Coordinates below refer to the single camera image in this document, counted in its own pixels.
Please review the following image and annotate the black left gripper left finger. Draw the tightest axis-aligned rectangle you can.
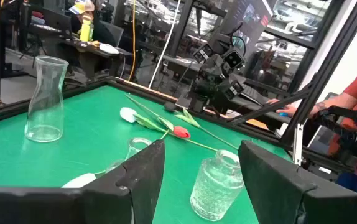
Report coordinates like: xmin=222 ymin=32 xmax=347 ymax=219
xmin=0 ymin=139 xmax=166 ymax=224

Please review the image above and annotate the diamond-textured glass vase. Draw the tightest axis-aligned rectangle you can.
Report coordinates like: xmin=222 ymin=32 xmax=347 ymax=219
xmin=189 ymin=149 xmax=245 ymax=222

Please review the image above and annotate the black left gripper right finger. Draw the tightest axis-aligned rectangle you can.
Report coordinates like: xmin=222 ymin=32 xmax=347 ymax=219
xmin=238 ymin=139 xmax=357 ymax=224

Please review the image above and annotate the tall smooth glass vase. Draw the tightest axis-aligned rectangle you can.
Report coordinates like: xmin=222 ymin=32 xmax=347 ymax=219
xmin=24 ymin=55 xmax=70 ymax=143

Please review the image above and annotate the black rig frame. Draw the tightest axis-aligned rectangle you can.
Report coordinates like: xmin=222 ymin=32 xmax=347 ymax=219
xmin=228 ymin=0 xmax=357 ymax=166

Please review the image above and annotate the red tulip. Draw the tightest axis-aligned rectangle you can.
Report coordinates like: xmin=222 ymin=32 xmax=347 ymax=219
xmin=124 ymin=93 xmax=192 ymax=140

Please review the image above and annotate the black laptop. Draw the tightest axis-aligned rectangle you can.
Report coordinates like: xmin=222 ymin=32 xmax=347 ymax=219
xmin=43 ymin=9 xmax=73 ymax=38

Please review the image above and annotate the yellow bottle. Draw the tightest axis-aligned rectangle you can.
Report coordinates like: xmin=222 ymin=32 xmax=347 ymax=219
xmin=79 ymin=12 xmax=95 ymax=43

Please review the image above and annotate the black table border frame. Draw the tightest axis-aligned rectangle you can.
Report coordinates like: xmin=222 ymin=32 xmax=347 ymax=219
xmin=0 ymin=76 xmax=353 ymax=175

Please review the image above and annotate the ribbed glass vase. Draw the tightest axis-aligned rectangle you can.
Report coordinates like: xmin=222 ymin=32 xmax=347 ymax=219
xmin=105 ymin=137 xmax=154 ymax=174

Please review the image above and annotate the yellow hanging cable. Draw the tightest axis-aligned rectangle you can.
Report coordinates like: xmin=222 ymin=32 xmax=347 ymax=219
xmin=127 ymin=0 xmax=137 ymax=82

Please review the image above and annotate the white pole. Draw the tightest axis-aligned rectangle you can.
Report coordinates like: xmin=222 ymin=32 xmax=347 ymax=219
xmin=148 ymin=0 xmax=182 ymax=90

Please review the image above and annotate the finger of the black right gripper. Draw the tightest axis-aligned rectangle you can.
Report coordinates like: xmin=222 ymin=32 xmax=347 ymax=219
xmin=192 ymin=42 xmax=215 ymax=64
xmin=221 ymin=47 xmax=246 ymax=71

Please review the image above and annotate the green table mat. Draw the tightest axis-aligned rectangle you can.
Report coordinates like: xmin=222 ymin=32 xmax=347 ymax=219
xmin=0 ymin=84 xmax=293 ymax=224

